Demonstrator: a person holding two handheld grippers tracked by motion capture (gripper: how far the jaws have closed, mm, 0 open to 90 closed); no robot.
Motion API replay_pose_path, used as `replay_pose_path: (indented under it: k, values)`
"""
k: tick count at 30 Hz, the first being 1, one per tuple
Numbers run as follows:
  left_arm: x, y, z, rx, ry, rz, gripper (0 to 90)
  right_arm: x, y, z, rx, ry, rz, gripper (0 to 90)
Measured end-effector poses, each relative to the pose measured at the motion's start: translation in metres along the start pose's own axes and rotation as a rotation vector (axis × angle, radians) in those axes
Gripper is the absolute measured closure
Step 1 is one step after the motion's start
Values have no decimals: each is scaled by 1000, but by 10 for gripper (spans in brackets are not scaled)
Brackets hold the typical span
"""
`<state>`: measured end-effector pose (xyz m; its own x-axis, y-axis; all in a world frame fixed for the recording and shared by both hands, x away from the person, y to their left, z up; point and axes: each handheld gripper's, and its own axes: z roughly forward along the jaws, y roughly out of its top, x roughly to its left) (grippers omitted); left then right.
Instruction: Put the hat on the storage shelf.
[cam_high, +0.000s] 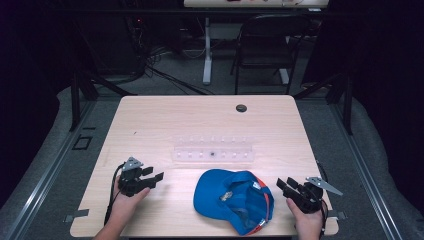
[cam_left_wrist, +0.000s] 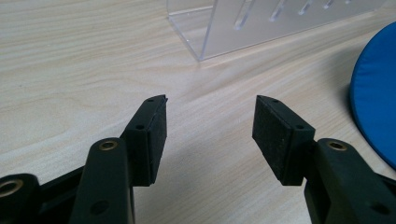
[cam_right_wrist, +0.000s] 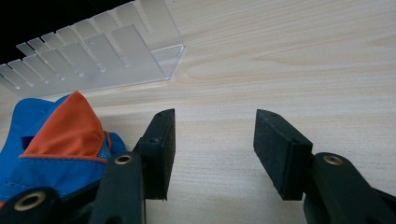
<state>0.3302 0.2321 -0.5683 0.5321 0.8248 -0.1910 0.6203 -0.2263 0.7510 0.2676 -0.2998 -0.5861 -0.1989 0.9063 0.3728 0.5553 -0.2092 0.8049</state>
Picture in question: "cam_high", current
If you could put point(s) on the blue baseball cap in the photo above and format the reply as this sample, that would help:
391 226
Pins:
220 196

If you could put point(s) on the clear plastic peg rack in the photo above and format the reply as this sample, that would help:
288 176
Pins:
213 154

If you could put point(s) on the white desk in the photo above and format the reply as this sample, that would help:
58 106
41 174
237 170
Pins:
253 3

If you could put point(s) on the black metal stand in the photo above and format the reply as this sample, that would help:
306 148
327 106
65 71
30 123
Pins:
75 100
348 103

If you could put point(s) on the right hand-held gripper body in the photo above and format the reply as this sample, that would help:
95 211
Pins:
310 196

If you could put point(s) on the person's left hand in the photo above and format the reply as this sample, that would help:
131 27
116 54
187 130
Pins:
126 204

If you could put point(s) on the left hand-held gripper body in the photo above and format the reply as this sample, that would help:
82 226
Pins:
130 183

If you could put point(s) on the grey tape strip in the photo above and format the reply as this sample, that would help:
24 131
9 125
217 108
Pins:
338 215
77 214

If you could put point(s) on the metal floor rail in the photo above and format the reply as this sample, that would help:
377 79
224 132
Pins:
366 180
50 173

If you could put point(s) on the black folding chair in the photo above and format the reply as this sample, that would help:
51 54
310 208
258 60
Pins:
266 40

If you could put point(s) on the person's right hand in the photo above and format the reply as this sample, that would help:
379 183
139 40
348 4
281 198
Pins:
308 222

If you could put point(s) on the black equipment rack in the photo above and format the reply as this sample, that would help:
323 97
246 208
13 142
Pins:
133 43

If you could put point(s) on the round black table grommet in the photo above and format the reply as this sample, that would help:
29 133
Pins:
241 108

